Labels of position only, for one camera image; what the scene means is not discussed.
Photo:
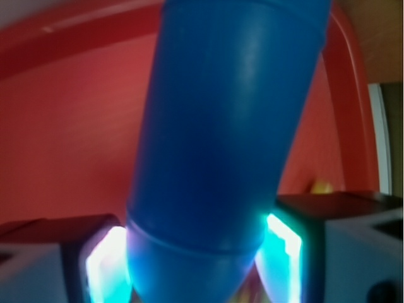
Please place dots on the blue plastic bottle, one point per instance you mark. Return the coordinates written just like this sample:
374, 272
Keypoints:
228, 84

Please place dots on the red plastic tray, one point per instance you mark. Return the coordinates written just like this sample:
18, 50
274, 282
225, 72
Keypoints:
73, 84

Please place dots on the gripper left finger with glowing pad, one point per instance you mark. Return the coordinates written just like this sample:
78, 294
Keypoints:
73, 259

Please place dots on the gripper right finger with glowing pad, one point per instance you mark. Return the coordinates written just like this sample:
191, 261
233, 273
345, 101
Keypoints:
338, 247

